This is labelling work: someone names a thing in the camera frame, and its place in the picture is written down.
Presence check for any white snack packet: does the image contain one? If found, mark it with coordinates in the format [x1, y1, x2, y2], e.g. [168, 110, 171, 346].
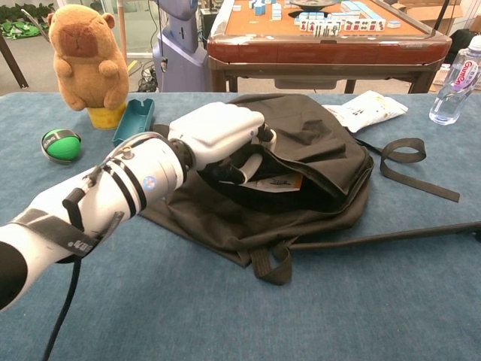
[322, 90, 409, 133]

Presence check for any black backpack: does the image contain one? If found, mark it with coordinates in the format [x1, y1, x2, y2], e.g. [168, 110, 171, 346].
[139, 93, 481, 286]

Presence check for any wooden pole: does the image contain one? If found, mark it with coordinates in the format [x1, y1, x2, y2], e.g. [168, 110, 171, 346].
[117, 0, 129, 57]

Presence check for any black tripod stand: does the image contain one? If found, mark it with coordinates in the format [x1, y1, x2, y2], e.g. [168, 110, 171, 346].
[435, 0, 450, 31]

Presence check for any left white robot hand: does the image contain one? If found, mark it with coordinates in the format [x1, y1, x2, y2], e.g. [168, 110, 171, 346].
[167, 101, 278, 186]

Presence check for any black cable bundle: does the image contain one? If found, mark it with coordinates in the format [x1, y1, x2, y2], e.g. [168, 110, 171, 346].
[129, 59, 159, 93]

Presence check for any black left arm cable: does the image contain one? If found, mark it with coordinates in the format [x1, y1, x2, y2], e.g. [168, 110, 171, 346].
[41, 257, 83, 361]

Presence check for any green artificial foliage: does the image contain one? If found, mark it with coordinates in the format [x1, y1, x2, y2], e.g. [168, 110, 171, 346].
[0, 3, 56, 41]

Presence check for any teal plastic tray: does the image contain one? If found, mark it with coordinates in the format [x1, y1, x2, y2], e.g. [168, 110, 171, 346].
[112, 98, 156, 148]

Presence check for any clear water bottle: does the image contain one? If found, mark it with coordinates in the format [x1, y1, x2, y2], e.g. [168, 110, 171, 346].
[428, 35, 481, 126]

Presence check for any brown capybara plush toy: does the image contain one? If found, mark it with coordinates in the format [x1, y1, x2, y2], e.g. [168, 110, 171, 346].
[47, 4, 130, 112]

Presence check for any blue-backed mahjong tile stack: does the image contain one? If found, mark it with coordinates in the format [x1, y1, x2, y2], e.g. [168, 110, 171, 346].
[252, 0, 283, 20]

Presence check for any yellow white notebook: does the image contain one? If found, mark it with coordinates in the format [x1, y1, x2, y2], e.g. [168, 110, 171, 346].
[240, 176, 304, 193]

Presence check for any blue-grey machine pedestal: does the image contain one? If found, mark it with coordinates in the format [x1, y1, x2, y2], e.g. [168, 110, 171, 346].
[152, 0, 213, 93]

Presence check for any green ball black band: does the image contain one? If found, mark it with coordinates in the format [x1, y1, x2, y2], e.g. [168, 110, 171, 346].
[40, 128, 83, 165]

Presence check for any yellow cup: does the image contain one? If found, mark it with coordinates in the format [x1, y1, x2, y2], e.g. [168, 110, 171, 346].
[87, 102, 128, 131]

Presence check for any upright mahjong tile row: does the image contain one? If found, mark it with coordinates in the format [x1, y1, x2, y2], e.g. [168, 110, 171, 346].
[313, 21, 341, 38]

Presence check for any short blue-backed mahjong tile row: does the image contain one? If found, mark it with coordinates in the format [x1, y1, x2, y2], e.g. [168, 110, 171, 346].
[295, 11, 328, 22]

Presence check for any black bag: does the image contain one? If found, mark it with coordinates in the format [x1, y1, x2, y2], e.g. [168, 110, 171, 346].
[449, 29, 481, 65]

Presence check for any blue felt table cover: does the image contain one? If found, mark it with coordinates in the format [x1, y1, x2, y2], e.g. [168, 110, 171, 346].
[0, 92, 481, 361]

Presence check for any long face-up mahjong tile row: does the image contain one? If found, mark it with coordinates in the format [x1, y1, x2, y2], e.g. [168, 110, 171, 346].
[340, 19, 387, 32]

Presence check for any brown mahjong table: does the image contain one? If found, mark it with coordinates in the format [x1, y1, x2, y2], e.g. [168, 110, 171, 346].
[206, 0, 453, 94]

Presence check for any dark brown table leg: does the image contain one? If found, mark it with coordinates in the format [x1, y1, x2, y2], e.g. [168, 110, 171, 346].
[0, 33, 29, 89]

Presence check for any long blue-backed mahjong tile row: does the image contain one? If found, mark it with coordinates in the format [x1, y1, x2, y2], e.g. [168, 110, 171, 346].
[340, 1, 377, 20]

